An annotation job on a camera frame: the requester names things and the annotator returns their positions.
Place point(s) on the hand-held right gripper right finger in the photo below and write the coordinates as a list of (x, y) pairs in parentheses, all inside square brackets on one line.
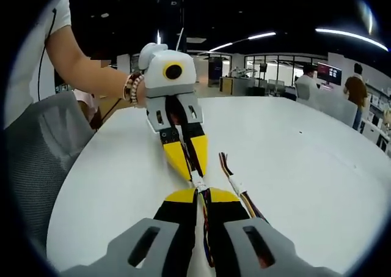
[(232, 216)]

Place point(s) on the dark display kiosk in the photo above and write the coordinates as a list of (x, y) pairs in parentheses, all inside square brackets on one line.
[(216, 72)]

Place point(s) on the grey mesh office chair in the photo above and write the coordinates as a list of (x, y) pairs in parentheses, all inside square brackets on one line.
[(33, 167)]

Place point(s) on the computer monitor with red screen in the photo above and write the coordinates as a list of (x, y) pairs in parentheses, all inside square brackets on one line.
[(329, 73)]

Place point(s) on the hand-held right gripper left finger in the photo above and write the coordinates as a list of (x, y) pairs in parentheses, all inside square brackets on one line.
[(177, 216)]

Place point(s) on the person's left hand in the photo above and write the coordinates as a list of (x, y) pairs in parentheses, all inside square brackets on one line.
[(142, 95)]

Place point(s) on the ceiling light strip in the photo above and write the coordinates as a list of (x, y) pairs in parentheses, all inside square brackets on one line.
[(351, 38), (244, 40)]

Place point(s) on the grey desk partition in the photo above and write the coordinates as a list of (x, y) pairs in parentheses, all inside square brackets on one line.
[(333, 105)]

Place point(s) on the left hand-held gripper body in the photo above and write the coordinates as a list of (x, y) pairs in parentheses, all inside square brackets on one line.
[(159, 78)]

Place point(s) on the brown bangle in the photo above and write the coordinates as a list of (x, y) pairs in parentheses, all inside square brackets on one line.
[(126, 86)]

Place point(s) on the pink cloth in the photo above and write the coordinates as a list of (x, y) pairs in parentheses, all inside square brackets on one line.
[(87, 105)]

